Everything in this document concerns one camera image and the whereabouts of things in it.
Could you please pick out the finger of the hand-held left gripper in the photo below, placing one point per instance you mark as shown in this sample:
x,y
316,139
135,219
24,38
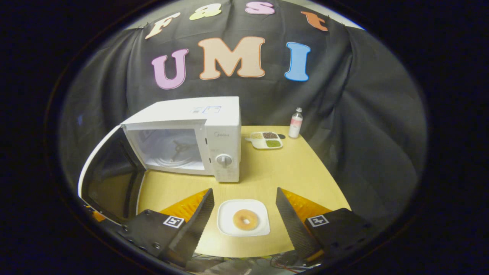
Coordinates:
x,y
97,216

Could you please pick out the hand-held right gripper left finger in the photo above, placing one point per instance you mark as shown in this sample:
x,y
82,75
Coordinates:
x,y
195,229

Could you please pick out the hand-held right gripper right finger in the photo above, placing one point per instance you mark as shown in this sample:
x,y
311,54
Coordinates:
x,y
292,225

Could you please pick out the white square plate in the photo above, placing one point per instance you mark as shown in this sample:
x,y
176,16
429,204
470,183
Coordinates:
x,y
229,212

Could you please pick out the brown doughnut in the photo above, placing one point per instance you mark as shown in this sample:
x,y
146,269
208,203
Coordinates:
x,y
245,219

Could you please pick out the white microwave oven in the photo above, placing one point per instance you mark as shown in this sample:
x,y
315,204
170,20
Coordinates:
x,y
225,118

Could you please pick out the white divided tray of grains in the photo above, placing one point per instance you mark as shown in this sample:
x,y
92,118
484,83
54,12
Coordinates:
x,y
267,139

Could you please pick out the small bottle with pink label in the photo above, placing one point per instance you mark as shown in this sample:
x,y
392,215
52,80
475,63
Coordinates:
x,y
295,124

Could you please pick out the black backdrop cloth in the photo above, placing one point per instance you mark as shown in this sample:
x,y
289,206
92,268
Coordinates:
x,y
363,114

